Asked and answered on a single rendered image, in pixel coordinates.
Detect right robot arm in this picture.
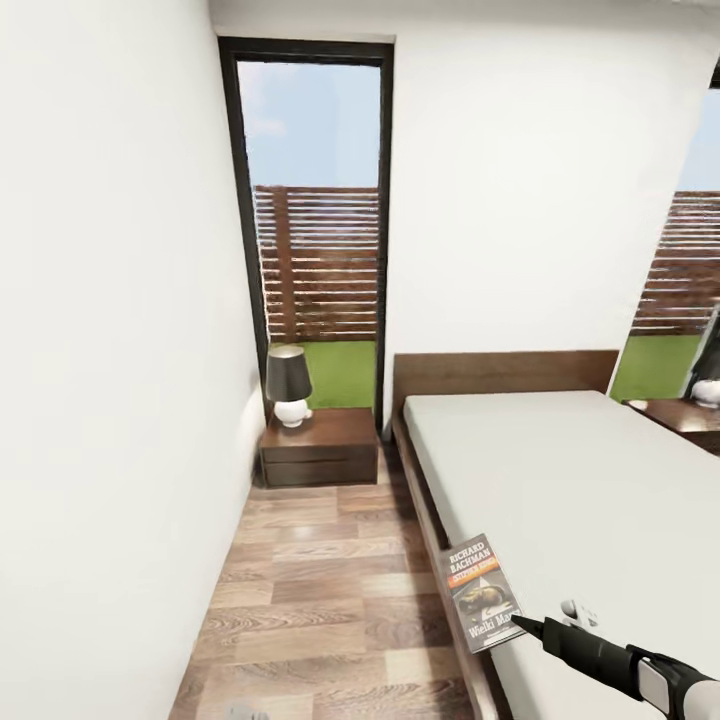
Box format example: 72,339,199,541
511,598,720,720

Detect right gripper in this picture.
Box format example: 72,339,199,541
511,615,607,685

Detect hardback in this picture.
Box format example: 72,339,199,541
439,533,527,655

